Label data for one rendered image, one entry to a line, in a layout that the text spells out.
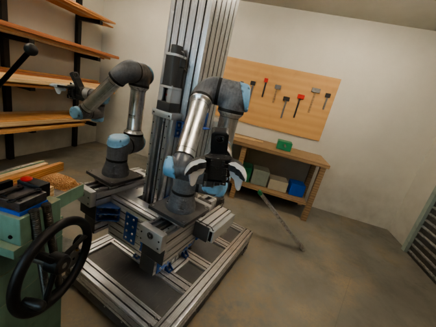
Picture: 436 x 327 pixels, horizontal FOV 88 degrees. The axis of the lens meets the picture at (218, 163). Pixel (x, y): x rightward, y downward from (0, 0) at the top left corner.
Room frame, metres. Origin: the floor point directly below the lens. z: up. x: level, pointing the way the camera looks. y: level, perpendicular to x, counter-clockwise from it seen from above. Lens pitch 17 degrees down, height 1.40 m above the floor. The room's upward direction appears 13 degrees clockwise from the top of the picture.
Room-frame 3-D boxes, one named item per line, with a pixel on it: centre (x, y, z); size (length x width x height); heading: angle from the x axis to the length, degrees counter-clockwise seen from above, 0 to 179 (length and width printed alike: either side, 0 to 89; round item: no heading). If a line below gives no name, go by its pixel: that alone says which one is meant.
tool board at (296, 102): (3.63, -0.43, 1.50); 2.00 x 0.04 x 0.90; 80
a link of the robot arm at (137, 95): (1.37, 0.56, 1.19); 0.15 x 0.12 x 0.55; 169
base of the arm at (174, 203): (1.02, 0.14, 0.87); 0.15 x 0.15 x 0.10
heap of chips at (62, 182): (0.84, 0.63, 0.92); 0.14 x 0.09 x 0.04; 85
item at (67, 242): (0.82, 0.58, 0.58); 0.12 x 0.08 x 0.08; 85
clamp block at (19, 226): (0.58, 0.55, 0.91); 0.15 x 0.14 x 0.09; 175
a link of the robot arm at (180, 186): (1.02, 0.13, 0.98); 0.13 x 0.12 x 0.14; 91
